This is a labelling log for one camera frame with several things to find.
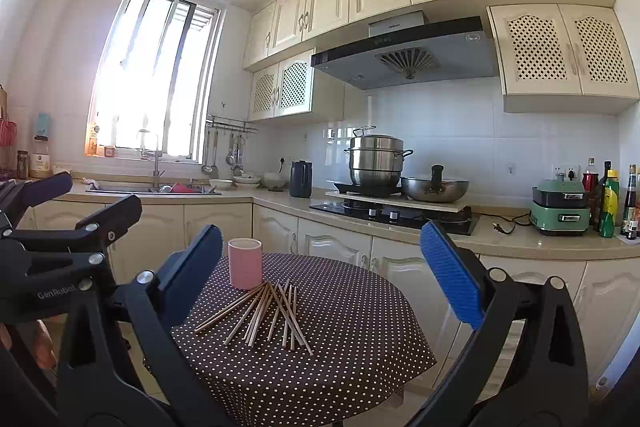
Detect steel wok with lid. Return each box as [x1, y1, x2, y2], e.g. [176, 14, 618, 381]
[400, 164, 469, 204]

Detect steel sink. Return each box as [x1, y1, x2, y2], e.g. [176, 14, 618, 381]
[82, 180, 220, 195]

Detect person left hand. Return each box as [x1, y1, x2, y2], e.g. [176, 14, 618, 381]
[23, 320, 58, 369]

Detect grey range hood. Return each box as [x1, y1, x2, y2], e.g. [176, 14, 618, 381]
[310, 16, 498, 90]

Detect brown polka dot tablecloth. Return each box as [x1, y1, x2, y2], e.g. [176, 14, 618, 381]
[171, 254, 436, 426]

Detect green electric cooker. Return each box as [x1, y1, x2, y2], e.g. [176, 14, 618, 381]
[529, 180, 590, 235]

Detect clear jar blue lid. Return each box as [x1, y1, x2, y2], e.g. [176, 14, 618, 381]
[29, 113, 52, 179]

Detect black induction cooker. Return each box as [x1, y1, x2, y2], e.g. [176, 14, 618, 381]
[331, 181, 402, 198]

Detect steel steamer pot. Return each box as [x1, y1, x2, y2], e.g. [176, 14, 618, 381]
[344, 126, 414, 188]

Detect stack of white bowls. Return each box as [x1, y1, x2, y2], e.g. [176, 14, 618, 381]
[232, 172, 262, 187]

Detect utensil wall rack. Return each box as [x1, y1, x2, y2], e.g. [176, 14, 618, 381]
[201, 114, 258, 176]

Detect steel faucet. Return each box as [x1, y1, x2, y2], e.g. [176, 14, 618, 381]
[139, 128, 165, 192]

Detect dark blue kettle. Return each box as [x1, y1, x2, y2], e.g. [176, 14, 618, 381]
[290, 160, 312, 198]

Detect green yellow bottle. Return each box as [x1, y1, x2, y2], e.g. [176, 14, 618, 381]
[599, 169, 620, 239]

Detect window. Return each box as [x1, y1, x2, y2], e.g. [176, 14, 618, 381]
[85, 0, 221, 162]

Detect upper cream cabinets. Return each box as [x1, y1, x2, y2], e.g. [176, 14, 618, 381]
[244, 0, 639, 121]

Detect black gas stove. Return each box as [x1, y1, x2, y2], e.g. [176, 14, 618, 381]
[309, 199, 480, 236]

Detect pink cup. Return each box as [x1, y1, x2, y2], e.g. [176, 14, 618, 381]
[228, 239, 262, 291]

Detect red bottle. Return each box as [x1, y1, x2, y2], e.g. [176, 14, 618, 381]
[582, 171, 599, 225]

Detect lower cream cabinets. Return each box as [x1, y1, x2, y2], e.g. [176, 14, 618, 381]
[14, 198, 640, 388]

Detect dark sauce bottle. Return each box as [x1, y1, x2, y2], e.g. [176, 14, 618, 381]
[620, 164, 638, 239]

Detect cream cabinets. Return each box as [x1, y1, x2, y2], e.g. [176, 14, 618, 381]
[14, 198, 640, 388]
[244, 0, 639, 121]

